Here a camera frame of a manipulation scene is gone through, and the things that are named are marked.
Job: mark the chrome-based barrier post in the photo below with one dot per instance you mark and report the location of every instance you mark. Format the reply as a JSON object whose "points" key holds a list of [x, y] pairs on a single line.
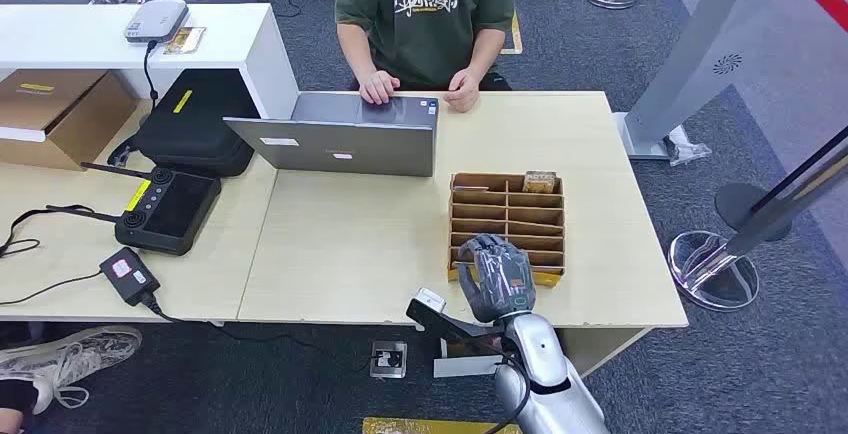
{"points": [[715, 272]]}

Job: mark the grey laptop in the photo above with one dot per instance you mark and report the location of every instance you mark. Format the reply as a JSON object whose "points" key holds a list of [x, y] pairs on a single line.
{"points": [[344, 143]]}

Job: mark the person's hand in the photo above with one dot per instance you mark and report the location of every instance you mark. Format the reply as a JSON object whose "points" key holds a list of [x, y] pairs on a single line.
{"points": [[462, 90], [379, 87]]}

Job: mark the person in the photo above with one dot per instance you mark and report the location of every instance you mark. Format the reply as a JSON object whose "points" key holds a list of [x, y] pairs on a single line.
{"points": [[424, 20]]}

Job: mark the black remote controller with antennas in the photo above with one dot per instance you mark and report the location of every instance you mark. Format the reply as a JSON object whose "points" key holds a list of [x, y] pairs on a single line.
{"points": [[169, 209]]}

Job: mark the yellow floor mat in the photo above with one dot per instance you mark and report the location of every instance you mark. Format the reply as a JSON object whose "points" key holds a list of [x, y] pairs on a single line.
{"points": [[437, 427]]}

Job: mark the brown printed card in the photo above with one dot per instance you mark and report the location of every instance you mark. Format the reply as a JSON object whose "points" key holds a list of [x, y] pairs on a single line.
{"points": [[539, 182]]}

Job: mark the clear plastic bag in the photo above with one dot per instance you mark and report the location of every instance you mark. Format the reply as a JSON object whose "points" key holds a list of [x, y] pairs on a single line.
{"points": [[686, 146]]}

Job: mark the person's right forearm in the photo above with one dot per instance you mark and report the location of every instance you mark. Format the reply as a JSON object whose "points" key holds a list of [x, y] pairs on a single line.
{"points": [[356, 53]]}

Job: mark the yellow floor marker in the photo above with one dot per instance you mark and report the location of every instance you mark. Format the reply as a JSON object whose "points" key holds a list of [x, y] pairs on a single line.
{"points": [[512, 37]]}

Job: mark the person's left forearm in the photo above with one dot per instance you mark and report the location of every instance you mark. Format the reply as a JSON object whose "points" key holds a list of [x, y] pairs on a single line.
{"points": [[482, 53]]}

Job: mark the black power adapter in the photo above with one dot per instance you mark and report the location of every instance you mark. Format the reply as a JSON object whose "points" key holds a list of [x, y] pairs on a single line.
{"points": [[129, 276]]}

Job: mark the brown cardboard box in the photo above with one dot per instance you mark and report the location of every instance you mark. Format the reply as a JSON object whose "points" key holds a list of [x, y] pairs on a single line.
{"points": [[53, 120]]}

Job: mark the black zip carry case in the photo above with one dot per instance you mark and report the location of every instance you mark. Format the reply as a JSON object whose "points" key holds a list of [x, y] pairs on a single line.
{"points": [[195, 123]]}

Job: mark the white counter shelf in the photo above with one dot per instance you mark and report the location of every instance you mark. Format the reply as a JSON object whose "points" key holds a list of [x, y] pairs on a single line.
{"points": [[99, 37]]}

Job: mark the metal floor socket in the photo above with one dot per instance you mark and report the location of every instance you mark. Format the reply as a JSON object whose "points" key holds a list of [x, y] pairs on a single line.
{"points": [[388, 359]]}

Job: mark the gold printed card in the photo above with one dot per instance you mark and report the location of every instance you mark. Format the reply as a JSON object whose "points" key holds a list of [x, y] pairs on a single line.
{"points": [[185, 40]]}

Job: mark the wooden slotted card organizer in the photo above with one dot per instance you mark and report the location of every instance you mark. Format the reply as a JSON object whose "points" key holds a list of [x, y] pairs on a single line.
{"points": [[507, 219]]}

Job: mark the blue card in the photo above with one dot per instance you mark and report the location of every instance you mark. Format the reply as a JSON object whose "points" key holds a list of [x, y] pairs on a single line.
{"points": [[470, 188]]}

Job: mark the grey gate pillar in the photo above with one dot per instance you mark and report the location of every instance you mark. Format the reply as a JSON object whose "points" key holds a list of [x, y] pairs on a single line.
{"points": [[709, 47]]}

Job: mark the grey sneaker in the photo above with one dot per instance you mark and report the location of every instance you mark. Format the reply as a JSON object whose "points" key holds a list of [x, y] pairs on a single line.
{"points": [[66, 358]]}

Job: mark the grey card reader device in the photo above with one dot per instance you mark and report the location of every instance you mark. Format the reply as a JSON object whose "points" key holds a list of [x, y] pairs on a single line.
{"points": [[157, 20]]}

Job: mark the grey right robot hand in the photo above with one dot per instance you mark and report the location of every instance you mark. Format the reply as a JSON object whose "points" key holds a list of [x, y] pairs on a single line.
{"points": [[498, 282]]}

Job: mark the person's left hand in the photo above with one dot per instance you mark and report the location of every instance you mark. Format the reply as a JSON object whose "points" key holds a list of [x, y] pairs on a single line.
{"points": [[462, 90]]}

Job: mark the black round post base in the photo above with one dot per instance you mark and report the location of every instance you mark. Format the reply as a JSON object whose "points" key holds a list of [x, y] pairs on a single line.
{"points": [[738, 209]]}

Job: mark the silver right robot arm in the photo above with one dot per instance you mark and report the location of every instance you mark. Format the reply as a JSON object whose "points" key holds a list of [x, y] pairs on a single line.
{"points": [[550, 378]]}

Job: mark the person's right hand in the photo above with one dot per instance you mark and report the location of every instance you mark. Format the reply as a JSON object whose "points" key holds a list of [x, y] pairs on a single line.
{"points": [[379, 87]]}

